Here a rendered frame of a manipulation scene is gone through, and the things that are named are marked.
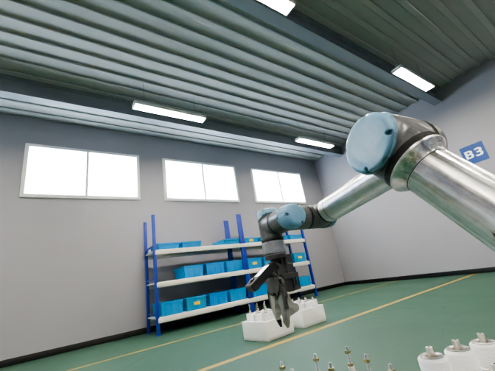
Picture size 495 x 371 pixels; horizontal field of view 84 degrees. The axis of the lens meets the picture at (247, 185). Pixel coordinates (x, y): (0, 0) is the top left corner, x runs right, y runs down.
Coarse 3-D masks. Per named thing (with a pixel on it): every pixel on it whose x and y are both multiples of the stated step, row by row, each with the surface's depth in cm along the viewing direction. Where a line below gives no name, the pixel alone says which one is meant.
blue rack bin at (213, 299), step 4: (216, 292) 542; (220, 292) 502; (224, 292) 506; (208, 296) 491; (212, 296) 492; (216, 296) 496; (220, 296) 501; (224, 296) 504; (208, 300) 491; (212, 300) 489; (216, 300) 493; (220, 300) 498; (224, 300) 502; (208, 304) 491; (212, 304) 487; (216, 304) 491
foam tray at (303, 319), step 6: (312, 306) 326; (318, 306) 326; (300, 312) 309; (306, 312) 312; (312, 312) 317; (318, 312) 323; (324, 312) 328; (294, 318) 316; (300, 318) 309; (306, 318) 309; (312, 318) 314; (318, 318) 319; (324, 318) 325; (294, 324) 315; (300, 324) 308; (306, 324) 306; (312, 324) 311
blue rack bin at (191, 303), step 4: (196, 296) 516; (200, 296) 479; (204, 296) 482; (184, 300) 471; (188, 300) 465; (192, 300) 469; (196, 300) 473; (200, 300) 477; (204, 300) 481; (184, 304) 471; (188, 304) 463; (192, 304) 467; (196, 304) 470; (200, 304) 475; (204, 304) 479; (184, 308) 471; (188, 308) 461; (192, 308) 465; (196, 308) 468
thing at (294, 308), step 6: (288, 294) 84; (282, 300) 81; (288, 300) 83; (282, 306) 81; (294, 306) 83; (282, 312) 81; (288, 312) 80; (294, 312) 82; (288, 318) 80; (288, 324) 80
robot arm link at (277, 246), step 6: (276, 240) 88; (282, 240) 89; (264, 246) 89; (270, 246) 87; (276, 246) 87; (282, 246) 88; (264, 252) 88; (270, 252) 87; (276, 252) 87; (282, 252) 88
